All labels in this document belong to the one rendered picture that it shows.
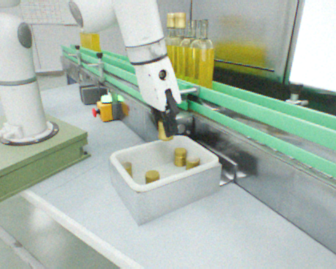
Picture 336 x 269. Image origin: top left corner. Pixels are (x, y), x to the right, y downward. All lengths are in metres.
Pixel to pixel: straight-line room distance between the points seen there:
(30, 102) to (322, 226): 0.72
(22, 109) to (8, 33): 0.19
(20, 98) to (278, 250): 0.68
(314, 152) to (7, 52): 0.69
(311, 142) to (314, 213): 0.13
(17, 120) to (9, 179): 0.16
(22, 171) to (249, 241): 0.54
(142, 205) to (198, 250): 0.14
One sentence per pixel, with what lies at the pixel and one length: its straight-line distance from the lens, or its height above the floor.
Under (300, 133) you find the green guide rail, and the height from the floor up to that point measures 0.94.
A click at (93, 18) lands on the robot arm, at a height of 1.14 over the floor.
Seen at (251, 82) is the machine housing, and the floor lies 0.96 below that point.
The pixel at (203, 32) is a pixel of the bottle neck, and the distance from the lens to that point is 0.75.
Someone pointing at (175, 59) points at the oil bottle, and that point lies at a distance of 0.83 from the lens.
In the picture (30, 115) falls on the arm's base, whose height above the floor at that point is 0.91.
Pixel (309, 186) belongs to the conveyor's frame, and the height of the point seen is 0.86.
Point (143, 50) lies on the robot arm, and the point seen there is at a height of 1.09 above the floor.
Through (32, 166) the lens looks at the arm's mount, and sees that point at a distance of 0.71.
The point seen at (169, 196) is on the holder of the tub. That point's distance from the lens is 0.54.
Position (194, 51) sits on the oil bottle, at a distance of 0.75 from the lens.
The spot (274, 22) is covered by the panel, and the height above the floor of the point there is 1.13.
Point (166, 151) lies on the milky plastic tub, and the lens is 0.68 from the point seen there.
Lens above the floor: 1.13
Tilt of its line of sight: 24 degrees down
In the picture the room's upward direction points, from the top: straight up
